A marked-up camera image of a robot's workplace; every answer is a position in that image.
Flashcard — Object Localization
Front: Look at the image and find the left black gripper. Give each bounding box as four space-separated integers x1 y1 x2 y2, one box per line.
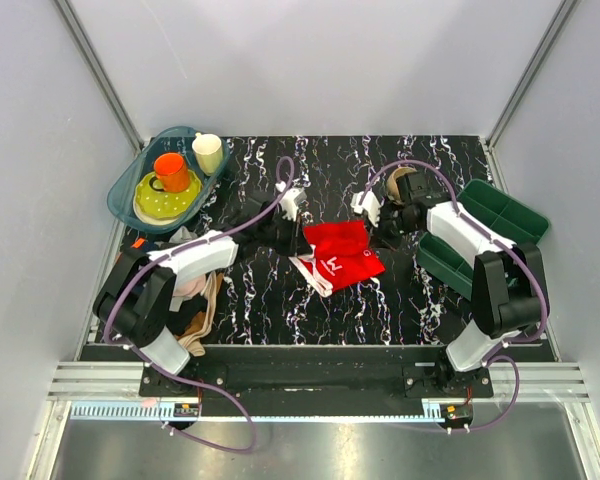
257 212 313 258

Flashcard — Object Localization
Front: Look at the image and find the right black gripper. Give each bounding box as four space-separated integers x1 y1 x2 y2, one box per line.
364 205 420 252

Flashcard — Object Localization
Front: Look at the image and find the red underwear white trim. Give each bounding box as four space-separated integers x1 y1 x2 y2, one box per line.
290 220 385 297

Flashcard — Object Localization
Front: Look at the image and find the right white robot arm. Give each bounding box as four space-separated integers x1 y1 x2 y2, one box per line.
375 167 550 397

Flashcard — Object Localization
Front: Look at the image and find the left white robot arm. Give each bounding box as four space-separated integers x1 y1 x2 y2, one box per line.
93 193 312 396

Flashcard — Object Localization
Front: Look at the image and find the beige ceramic mug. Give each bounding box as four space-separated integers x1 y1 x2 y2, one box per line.
386 167 415 205

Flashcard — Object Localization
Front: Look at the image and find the green divided organizer tray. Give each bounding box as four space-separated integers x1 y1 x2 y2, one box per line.
416 180 550 299

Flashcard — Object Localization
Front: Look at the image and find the pile of mixed clothes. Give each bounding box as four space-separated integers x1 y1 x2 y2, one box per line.
117 225 226 359

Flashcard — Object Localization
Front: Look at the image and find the cream yellow cup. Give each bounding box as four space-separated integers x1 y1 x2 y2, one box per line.
192 132 224 176

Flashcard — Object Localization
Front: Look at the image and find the orange mug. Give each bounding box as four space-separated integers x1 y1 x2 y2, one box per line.
150 153 190 193

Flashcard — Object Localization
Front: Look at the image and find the yellow green dotted plate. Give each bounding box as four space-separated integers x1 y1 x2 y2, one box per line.
132 169 203 225

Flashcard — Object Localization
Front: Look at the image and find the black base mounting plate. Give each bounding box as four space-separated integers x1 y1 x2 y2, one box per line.
72 342 557 417

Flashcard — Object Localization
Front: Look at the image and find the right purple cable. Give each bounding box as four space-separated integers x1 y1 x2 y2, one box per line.
362 159 551 434

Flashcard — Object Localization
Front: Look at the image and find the purple cable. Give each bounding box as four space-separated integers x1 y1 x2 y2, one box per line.
102 156 296 454
362 159 551 434

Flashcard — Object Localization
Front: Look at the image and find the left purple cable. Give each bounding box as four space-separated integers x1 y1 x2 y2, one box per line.
102 156 296 454

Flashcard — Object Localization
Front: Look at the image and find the aluminium rail frame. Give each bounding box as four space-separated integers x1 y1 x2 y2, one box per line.
48 362 590 424

